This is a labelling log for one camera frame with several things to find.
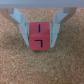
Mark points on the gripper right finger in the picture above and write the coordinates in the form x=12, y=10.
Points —
x=58, y=28

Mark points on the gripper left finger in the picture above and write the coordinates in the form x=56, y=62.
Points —
x=22, y=29

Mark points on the pink block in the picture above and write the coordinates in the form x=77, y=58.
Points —
x=40, y=36

